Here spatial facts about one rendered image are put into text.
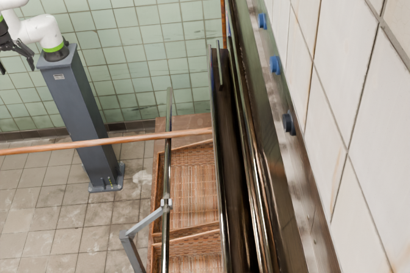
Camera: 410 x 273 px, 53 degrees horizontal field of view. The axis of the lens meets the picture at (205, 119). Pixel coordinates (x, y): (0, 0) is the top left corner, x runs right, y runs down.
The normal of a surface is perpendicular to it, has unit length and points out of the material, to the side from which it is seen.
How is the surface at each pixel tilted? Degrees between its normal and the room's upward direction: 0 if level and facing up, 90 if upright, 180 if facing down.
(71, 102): 90
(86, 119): 90
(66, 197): 0
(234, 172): 10
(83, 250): 0
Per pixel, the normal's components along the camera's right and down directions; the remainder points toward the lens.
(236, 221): 0.10, -0.71
